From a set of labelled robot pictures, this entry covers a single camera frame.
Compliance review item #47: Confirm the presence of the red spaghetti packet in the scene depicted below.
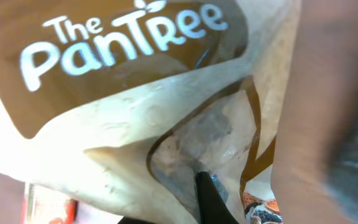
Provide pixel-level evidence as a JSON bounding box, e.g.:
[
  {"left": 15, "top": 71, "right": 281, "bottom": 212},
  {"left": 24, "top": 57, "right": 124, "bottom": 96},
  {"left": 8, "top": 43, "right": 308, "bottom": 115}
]
[{"left": 21, "top": 183, "right": 78, "bottom": 224}]

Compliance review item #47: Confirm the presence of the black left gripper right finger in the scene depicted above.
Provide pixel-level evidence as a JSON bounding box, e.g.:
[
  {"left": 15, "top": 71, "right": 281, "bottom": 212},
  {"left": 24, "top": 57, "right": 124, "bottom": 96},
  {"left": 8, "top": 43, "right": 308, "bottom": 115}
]
[{"left": 195, "top": 171, "right": 238, "bottom": 224}]

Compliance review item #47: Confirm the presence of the white brown snack bag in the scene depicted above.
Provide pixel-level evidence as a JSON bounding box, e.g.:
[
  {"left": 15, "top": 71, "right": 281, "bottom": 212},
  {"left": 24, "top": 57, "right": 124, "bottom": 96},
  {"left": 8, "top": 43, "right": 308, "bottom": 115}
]
[{"left": 0, "top": 0, "right": 301, "bottom": 223}]

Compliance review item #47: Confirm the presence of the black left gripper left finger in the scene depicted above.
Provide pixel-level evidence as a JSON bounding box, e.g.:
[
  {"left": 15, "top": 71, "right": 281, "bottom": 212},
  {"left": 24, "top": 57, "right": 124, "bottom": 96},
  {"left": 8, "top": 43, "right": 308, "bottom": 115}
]
[{"left": 118, "top": 217, "right": 154, "bottom": 224}]

